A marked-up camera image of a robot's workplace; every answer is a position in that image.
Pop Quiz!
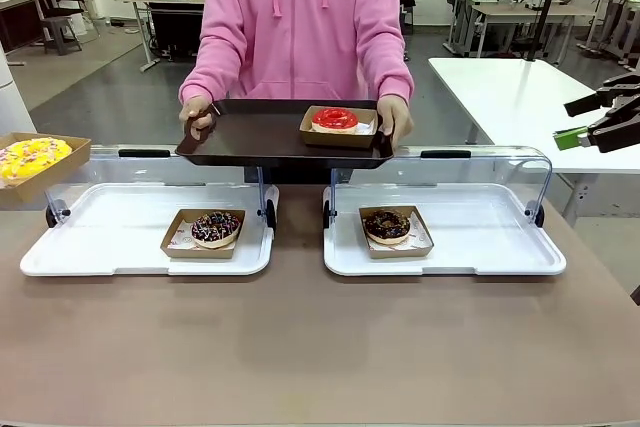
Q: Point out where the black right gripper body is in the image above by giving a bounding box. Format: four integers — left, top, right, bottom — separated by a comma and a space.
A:
617, 95, 640, 149

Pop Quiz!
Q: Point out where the cardboard box of red donut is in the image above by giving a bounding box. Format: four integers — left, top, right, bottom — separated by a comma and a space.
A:
298, 105, 379, 149

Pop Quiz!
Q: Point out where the red glazed donut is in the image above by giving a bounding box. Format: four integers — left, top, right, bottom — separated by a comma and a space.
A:
311, 106, 360, 135

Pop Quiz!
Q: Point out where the dark brown serving tray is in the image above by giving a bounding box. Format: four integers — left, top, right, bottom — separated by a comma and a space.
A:
174, 99, 396, 168

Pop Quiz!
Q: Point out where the cardboard box of yellow donut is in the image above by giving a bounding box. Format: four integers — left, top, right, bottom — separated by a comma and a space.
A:
0, 132, 92, 209

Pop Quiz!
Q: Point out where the yellow sprinkled donut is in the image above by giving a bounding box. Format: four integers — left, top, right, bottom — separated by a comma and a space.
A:
0, 137, 74, 187

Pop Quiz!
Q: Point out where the person's right forearm pink sleeve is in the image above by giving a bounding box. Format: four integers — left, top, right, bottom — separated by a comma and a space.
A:
178, 21, 251, 104

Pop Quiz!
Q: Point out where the person's left forearm pink sleeve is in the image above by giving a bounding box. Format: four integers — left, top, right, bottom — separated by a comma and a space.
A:
355, 21, 415, 101

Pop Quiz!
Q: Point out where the chocolate glazed donut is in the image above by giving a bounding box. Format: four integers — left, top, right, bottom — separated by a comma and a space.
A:
362, 210, 412, 247

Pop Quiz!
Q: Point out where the cardboard box of chocolate donut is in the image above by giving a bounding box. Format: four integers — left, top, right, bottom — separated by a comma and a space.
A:
357, 204, 435, 261

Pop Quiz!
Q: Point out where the chocolate donut with coloured sprinkles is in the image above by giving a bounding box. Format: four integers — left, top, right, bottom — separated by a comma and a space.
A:
191, 211, 241, 250

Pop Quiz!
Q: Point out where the cardboard box of sprinkled donut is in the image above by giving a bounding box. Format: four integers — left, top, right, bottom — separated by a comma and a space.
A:
159, 208, 247, 261

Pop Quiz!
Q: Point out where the person's left hand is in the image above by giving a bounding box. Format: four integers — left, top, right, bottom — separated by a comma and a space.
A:
376, 95, 415, 139

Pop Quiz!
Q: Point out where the person's right hand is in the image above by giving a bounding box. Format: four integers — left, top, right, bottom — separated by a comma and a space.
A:
178, 95, 217, 144

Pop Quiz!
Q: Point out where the white side table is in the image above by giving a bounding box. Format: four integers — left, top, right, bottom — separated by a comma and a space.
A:
428, 56, 640, 228

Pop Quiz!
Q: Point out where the clear display case lid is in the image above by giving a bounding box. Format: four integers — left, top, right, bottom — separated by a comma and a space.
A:
322, 145, 554, 229
44, 144, 279, 229

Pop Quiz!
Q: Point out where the long grey background workbench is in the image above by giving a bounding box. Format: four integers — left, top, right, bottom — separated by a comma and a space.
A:
446, 0, 597, 59

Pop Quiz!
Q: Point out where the white display case base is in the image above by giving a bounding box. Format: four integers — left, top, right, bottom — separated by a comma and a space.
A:
322, 181, 568, 277
19, 181, 280, 278

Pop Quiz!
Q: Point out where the pink hoodie torso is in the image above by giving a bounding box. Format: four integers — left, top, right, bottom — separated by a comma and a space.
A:
197, 0, 406, 101

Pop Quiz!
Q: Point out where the black office chair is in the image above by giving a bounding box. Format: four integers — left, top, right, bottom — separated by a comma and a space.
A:
38, 0, 85, 57

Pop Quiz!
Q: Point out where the black camera stand pole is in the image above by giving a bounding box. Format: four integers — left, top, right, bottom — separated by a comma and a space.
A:
524, 0, 561, 64

